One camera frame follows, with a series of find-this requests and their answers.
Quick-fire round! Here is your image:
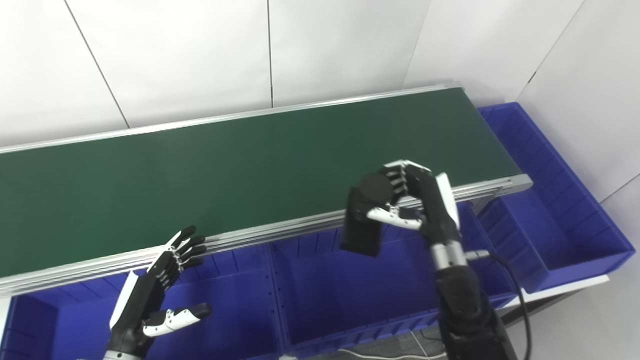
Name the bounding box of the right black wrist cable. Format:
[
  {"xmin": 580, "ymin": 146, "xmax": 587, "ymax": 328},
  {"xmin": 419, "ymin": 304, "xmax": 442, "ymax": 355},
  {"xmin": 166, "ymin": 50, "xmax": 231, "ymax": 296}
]
[{"xmin": 465, "ymin": 249, "xmax": 532, "ymax": 360}]

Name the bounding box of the black cylinder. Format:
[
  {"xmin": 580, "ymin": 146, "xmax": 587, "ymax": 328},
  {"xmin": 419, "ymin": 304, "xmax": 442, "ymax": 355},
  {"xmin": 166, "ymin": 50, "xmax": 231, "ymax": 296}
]
[{"xmin": 339, "ymin": 172, "xmax": 396, "ymax": 258}]

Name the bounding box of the blue plastic bin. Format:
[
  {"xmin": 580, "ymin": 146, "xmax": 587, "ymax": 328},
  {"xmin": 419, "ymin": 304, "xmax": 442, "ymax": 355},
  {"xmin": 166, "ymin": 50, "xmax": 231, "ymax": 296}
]
[
  {"xmin": 0, "ymin": 245, "xmax": 284, "ymax": 360},
  {"xmin": 270, "ymin": 199, "xmax": 519, "ymax": 359},
  {"xmin": 477, "ymin": 102, "xmax": 636, "ymax": 295}
]

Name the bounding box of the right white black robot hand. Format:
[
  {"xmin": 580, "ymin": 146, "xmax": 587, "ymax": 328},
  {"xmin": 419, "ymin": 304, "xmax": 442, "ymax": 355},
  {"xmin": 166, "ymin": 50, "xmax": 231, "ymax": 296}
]
[{"xmin": 367, "ymin": 159, "xmax": 461, "ymax": 247}]

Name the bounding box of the white floor cable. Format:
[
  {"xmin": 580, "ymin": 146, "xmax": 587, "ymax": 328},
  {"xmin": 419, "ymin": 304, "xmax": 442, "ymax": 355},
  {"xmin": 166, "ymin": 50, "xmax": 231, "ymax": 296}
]
[{"xmin": 344, "ymin": 330, "xmax": 447, "ymax": 360}]

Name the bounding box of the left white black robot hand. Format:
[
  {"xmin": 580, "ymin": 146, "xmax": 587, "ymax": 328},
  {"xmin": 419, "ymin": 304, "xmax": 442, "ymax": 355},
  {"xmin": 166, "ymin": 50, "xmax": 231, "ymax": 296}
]
[{"xmin": 106, "ymin": 225, "xmax": 211, "ymax": 359}]

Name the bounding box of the green conveyor belt aluminium frame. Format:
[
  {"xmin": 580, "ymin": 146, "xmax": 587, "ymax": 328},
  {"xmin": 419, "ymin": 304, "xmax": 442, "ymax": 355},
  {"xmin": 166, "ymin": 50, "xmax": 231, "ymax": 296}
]
[{"xmin": 0, "ymin": 82, "xmax": 534, "ymax": 300}]

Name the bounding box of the aluminium conveyor leg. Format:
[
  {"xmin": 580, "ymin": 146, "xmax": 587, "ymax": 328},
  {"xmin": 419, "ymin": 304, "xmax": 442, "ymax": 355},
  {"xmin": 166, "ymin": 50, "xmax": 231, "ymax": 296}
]
[{"xmin": 469, "ymin": 192, "xmax": 502, "ymax": 217}]

